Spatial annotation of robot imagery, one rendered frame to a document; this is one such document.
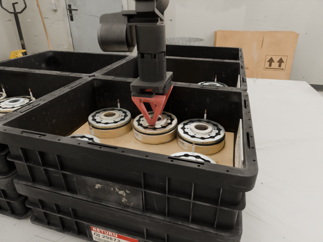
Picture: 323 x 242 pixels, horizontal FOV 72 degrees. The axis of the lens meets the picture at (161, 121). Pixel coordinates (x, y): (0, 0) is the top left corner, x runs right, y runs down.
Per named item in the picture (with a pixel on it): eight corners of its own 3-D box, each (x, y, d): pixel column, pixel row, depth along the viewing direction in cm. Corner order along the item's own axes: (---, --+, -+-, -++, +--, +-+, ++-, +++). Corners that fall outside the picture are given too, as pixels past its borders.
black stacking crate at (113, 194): (238, 136, 55) (246, 93, 50) (240, 246, 30) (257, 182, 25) (97, 115, 65) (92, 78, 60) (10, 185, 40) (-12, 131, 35)
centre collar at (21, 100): (29, 101, 62) (28, 98, 62) (13, 107, 58) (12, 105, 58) (16, 98, 64) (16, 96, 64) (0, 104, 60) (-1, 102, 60)
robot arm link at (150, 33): (161, 18, 38) (167, 16, 43) (123, 19, 39) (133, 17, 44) (162, 59, 41) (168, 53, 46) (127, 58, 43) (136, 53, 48)
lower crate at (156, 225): (232, 170, 60) (240, 132, 55) (229, 291, 35) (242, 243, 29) (102, 146, 71) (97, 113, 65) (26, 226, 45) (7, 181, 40)
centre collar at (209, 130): (214, 126, 49) (214, 123, 49) (210, 137, 45) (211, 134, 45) (192, 122, 51) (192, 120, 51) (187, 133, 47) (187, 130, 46)
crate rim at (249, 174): (246, 100, 51) (248, 90, 50) (255, 195, 25) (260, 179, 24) (93, 84, 61) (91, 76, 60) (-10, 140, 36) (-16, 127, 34)
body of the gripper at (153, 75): (130, 93, 44) (126, 55, 40) (146, 78, 52) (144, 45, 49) (161, 96, 42) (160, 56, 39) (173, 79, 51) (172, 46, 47)
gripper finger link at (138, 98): (133, 128, 48) (129, 87, 44) (144, 114, 54) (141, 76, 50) (164, 131, 46) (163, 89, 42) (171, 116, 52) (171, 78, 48)
